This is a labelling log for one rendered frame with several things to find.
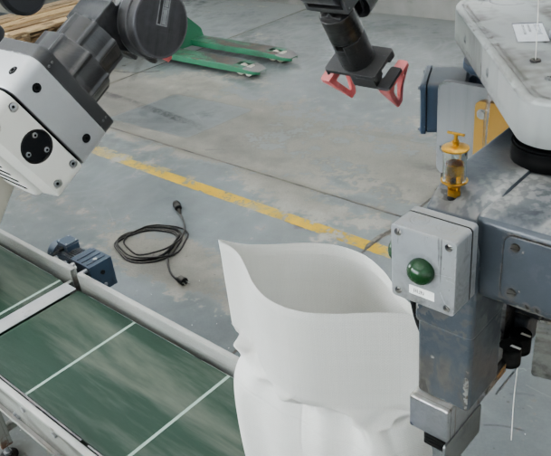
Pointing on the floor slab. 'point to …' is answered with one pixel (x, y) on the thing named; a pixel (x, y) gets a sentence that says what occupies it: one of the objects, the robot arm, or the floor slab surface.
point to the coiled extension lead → (158, 250)
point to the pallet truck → (227, 51)
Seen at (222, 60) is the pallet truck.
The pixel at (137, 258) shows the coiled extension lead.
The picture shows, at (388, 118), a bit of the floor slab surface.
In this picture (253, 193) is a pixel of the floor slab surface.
